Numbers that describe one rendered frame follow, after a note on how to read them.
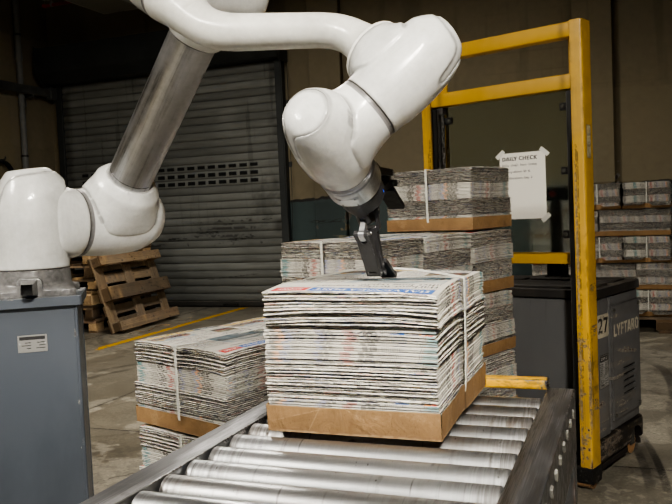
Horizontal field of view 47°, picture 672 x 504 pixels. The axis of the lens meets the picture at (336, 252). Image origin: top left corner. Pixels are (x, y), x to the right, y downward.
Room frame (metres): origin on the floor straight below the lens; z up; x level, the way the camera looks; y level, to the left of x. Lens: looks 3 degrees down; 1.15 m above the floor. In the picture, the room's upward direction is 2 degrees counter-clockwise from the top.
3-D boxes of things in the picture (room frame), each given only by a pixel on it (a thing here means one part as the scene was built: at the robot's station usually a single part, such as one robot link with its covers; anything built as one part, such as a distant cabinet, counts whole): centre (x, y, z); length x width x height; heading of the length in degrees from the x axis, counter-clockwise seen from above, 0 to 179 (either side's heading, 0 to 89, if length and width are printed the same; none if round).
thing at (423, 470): (1.09, -0.01, 0.77); 0.47 x 0.05 x 0.05; 69
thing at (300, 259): (2.50, -0.05, 0.95); 0.38 x 0.29 x 0.23; 49
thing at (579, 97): (3.05, -0.97, 0.97); 0.09 x 0.09 x 1.75; 49
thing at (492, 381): (1.53, -0.19, 0.81); 0.43 x 0.03 x 0.02; 69
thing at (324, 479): (1.03, 0.01, 0.77); 0.47 x 0.05 x 0.05; 69
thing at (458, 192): (2.94, -0.43, 0.65); 0.39 x 0.30 x 1.29; 49
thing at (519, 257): (3.30, -0.74, 0.92); 0.57 x 0.01 x 0.05; 49
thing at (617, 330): (3.55, -0.96, 0.40); 0.69 x 0.55 x 0.80; 49
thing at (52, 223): (1.70, 0.66, 1.17); 0.18 x 0.16 x 0.22; 137
